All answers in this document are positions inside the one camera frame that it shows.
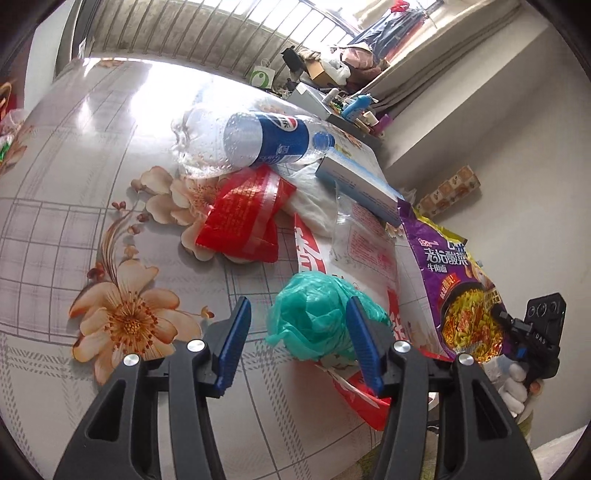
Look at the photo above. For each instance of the clear plastic bottle blue label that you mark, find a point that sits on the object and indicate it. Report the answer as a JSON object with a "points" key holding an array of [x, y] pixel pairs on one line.
{"points": [[277, 134]]}

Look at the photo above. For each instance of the open brown cardboard box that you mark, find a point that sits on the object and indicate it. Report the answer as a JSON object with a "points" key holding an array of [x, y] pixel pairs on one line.
{"points": [[316, 69]]}

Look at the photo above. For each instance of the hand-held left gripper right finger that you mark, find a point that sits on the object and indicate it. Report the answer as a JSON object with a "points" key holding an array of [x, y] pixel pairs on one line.
{"points": [[364, 341]]}

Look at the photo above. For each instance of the grey cabinet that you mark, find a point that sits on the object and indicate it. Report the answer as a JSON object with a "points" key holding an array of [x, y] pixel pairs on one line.
{"points": [[304, 97]]}

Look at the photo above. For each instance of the dark blue hanging garment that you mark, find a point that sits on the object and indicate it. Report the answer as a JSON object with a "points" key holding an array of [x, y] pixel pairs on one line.
{"points": [[392, 32]]}

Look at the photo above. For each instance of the green white shaggy rug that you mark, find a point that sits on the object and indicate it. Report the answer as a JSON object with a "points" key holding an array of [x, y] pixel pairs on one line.
{"points": [[371, 468]]}

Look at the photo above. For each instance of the tile-patterned roll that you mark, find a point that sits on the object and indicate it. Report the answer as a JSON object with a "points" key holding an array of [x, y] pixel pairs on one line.
{"points": [[448, 191]]}

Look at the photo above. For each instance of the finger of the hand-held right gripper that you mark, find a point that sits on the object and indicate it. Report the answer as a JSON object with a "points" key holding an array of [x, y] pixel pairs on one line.
{"points": [[512, 325]]}

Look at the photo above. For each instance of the black box-shaped object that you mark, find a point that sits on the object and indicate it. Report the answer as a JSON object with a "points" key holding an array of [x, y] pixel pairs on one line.
{"points": [[292, 57]]}

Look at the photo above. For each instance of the green white paper bag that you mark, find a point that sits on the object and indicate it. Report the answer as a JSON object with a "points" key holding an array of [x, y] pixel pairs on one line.
{"points": [[263, 76]]}

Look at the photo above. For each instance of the grey curtain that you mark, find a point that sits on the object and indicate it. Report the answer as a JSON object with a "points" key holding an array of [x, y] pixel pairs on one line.
{"points": [[438, 55]]}

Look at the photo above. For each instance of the blue white cardboard box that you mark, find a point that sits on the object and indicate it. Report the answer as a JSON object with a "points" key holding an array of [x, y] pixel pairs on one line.
{"points": [[355, 180]]}

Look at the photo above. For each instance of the purple noodle packet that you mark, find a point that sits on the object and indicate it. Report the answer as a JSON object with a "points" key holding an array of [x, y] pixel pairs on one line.
{"points": [[443, 277]]}

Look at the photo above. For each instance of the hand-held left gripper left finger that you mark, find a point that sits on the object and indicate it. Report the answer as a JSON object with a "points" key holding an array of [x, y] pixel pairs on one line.
{"points": [[233, 341]]}

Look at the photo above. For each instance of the white plastic bag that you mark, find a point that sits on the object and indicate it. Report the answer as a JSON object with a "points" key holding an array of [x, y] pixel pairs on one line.
{"points": [[314, 198]]}

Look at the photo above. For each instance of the white red-printed bag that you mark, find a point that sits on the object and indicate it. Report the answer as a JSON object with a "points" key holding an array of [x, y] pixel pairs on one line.
{"points": [[323, 258]]}

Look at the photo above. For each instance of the metal window railing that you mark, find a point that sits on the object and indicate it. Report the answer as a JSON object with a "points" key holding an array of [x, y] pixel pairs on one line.
{"points": [[184, 46]]}

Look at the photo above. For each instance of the clear zip bag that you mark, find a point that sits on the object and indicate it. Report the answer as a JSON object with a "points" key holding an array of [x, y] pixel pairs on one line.
{"points": [[364, 249]]}

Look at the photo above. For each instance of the person's right hand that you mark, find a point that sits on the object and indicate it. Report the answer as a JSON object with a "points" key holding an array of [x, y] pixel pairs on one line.
{"points": [[515, 387]]}

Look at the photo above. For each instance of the red plastic packet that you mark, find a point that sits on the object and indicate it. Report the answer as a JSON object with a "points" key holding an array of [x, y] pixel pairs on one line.
{"points": [[240, 217]]}

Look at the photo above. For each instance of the purple cup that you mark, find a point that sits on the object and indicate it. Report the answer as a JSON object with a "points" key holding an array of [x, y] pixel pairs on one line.
{"points": [[384, 125]]}

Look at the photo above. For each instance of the white shopping bag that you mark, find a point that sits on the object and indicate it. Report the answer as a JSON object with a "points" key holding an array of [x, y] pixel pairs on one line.
{"points": [[334, 67]]}

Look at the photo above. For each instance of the pink cloth bundle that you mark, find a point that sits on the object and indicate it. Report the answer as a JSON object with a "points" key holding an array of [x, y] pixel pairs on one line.
{"points": [[362, 62]]}

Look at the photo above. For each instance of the green plastic bag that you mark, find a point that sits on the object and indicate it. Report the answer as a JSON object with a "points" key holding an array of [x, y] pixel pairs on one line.
{"points": [[309, 314]]}

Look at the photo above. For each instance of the blue detergent bottle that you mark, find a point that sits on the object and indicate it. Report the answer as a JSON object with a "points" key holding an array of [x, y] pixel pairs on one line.
{"points": [[355, 108]]}

